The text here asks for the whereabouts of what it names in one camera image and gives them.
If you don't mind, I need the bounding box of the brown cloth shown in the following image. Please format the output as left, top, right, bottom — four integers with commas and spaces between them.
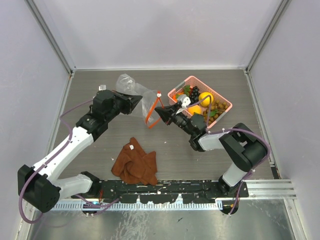
111, 137, 158, 186

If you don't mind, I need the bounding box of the yellow apple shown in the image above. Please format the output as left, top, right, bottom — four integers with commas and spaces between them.
198, 92, 214, 108

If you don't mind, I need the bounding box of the orange persimmon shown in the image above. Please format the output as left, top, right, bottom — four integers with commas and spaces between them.
172, 93, 184, 103

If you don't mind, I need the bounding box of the dark grape bunch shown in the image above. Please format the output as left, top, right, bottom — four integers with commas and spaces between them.
189, 86, 201, 104

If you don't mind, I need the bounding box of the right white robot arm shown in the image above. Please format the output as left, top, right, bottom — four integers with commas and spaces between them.
155, 103, 271, 197

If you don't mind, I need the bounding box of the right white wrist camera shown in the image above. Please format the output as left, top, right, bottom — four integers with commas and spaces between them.
98, 84, 107, 91

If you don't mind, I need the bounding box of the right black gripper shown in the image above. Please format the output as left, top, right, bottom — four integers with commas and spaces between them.
154, 102, 195, 137

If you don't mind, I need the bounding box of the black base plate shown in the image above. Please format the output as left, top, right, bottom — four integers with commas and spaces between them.
80, 180, 238, 204

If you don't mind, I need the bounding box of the orange peach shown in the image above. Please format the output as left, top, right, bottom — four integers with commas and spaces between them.
187, 105, 203, 116

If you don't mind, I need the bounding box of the brown longan bunch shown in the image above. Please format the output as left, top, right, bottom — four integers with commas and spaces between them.
202, 100, 229, 125

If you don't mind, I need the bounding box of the clear zip top bag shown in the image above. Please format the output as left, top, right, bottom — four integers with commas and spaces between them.
115, 74, 164, 129

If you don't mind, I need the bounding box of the aluminium frame rail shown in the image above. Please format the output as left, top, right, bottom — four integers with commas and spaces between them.
24, 178, 297, 201

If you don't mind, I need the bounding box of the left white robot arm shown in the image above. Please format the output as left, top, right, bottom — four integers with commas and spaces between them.
17, 89, 143, 213

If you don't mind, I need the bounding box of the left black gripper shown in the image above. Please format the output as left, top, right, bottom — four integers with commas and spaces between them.
104, 90, 142, 122

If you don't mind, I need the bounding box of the pink plastic basket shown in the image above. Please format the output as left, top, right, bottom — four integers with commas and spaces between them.
167, 76, 233, 128

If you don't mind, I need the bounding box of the grey slotted cable duct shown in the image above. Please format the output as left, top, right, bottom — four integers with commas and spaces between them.
51, 200, 223, 211

